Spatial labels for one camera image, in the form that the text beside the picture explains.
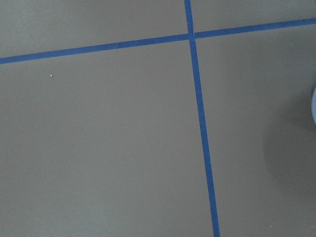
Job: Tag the blue bowl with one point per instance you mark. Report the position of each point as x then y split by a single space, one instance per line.
313 105

